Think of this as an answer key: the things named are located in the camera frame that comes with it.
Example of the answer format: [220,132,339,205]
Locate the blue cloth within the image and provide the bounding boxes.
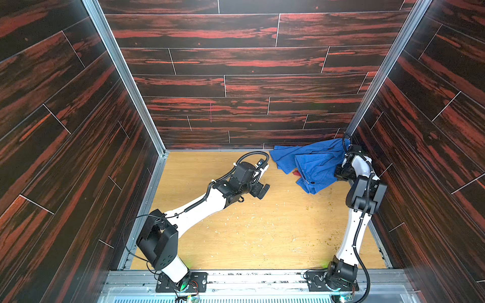
[270,138,351,194]

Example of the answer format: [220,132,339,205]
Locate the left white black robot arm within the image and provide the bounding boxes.
[136,159,270,291]

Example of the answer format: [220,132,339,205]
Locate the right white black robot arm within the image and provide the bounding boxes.
[325,145,387,291]

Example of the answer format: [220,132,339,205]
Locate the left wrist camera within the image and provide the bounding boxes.
[256,159,269,170]

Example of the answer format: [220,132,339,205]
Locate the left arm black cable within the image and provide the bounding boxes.
[123,151,270,266]

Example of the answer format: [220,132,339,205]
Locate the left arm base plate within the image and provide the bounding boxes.
[155,271,208,294]

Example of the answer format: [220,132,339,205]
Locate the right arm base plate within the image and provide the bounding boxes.
[303,270,359,292]

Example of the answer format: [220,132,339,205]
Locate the aluminium front rail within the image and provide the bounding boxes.
[97,269,421,303]

